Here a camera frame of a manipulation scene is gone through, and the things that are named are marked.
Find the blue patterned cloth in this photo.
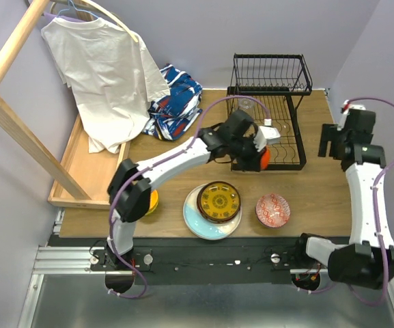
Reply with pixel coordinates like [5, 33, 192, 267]
[142, 64, 203, 141]

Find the black wire dish rack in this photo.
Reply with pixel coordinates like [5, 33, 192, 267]
[227, 54, 313, 171]

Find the yellow patterned dark-rimmed plate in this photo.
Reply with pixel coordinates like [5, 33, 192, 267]
[197, 181, 242, 224]

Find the yellow bowl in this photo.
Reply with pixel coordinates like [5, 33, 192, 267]
[147, 190, 159, 214]

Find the white t-shirt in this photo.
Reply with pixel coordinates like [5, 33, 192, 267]
[41, 18, 170, 154]

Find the wooden tray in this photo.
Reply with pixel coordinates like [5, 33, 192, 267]
[48, 117, 130, 210]

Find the aluminium rail frame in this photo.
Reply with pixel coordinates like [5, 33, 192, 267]
[19, 235, 394, 327]

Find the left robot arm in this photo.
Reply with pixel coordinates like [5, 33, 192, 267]
[106, 110, 268, 270]

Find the red patterned bowl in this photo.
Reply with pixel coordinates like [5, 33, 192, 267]
[255, 193, 291, 228]

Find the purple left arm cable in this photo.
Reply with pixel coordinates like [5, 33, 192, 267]
[109, 96, 272, 260]

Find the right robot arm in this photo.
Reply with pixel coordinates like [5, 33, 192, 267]
[292, 105, 394, 290]

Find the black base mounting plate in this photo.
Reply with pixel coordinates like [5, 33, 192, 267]
[90, 237, 329, 288]

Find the orange-red bowl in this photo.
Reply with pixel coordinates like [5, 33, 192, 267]
[259, 146, 271, 171]

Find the clear faceted drinking glass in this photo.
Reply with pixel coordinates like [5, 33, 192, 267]
[238, 98, 255, 111]

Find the white and blue plate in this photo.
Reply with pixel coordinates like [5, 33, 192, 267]
[183, 184, 242, 241]

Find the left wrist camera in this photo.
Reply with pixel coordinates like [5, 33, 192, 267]
[253, 118, 281, 152]

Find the wooden clothes rack frame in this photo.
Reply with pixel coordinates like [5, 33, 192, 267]
[0, 1, 89, 200]

